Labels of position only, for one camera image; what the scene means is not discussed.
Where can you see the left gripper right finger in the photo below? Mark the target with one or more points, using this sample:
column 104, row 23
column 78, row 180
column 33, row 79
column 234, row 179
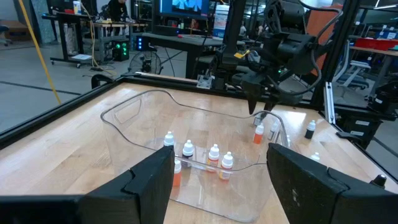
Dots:
column 298, row 193

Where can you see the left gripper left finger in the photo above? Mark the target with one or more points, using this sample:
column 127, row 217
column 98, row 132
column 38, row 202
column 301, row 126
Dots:
column 146, row 193

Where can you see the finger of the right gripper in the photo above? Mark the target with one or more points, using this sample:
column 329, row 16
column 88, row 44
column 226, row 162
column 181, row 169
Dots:
column 252, row 102
column 268, row 108

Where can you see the small grey dropper bottle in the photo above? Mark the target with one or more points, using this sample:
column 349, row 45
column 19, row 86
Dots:
column 273, row 132

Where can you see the small orange dropper bottle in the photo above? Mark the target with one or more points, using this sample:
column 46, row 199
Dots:
column 177, row 179
column 257, row 139

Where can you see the small dark green dropper bottle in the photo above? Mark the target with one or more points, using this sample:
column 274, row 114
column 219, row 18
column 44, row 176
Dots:
column 309, row 133

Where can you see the small navy dropper bottle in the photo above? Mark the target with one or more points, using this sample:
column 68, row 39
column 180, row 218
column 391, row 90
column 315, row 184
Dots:
column 187, row 149

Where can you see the small yellow dropper bottle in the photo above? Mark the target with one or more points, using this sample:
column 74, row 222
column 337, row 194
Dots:
column 213, row 154
column 227, row 161

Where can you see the clear plastic bin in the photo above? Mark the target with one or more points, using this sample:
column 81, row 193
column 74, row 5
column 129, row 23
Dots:
column 217, row 193

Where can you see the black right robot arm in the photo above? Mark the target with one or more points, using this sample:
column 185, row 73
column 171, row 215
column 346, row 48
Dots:
column 231, row 37

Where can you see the yellow tag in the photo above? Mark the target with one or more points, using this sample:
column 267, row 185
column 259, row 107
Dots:
column 241, row 54

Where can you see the grey office chair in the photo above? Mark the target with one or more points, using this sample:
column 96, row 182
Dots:
column 354, row 81

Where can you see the orange partition panel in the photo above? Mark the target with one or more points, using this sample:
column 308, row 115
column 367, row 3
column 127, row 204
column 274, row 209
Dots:
column 320, row 21

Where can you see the black control box white labels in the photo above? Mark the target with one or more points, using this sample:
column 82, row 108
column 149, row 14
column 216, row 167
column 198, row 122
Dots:
column 360, row 130

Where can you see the black desk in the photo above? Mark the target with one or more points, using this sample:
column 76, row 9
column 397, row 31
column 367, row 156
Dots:
column 174, row 39

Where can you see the wooden table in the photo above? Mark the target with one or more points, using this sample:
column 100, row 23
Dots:
column 373, row 51

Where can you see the red storage bin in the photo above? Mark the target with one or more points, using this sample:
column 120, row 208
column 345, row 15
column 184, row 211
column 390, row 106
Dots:
column 373, row 44

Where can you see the black equipment unit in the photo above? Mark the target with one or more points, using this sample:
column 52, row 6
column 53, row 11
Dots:
column 385, row 96

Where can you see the black floor fan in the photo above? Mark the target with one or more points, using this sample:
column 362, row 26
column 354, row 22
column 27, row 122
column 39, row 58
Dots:
column 145, row 65

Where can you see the monitor with blue screen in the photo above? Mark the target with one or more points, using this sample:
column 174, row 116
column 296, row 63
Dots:
column 183, row 9

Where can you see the blue boxes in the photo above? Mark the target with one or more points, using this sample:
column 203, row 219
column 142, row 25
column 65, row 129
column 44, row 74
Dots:
column 387, row 33

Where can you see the black box blue lights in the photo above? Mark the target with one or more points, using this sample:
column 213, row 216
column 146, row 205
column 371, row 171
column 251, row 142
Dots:
column 140, row 43

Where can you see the computer tower green lights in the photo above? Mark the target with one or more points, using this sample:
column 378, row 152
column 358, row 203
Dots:
column 119, row 54

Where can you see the white paper sheet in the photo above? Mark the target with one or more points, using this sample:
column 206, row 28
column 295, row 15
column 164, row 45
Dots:
column 81, row 57

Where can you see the wooden top workbench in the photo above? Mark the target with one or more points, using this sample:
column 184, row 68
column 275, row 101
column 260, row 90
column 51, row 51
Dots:
column 102, row 40

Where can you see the person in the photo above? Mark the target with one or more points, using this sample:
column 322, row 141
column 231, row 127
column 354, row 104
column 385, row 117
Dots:
column 117, row 11

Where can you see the black-legged desk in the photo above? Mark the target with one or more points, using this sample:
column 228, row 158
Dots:
column 62, row 34

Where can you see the white yellow container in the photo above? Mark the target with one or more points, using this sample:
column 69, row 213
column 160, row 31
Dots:
column 76, row 7

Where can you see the brown cardboard box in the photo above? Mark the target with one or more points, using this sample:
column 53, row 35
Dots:
column 15, row 31

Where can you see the blue chair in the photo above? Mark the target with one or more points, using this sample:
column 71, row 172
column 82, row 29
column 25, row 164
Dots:
column 3, row 29

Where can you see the white mounting bracket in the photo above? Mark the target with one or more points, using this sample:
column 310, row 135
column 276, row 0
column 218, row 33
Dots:
column 204, row 81

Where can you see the silver aluminium bracket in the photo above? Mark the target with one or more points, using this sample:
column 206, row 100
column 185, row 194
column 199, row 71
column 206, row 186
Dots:
column 329, row 102

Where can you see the black aluminium rig frame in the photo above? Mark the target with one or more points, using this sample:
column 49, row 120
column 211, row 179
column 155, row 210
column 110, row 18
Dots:
column 62, row 110

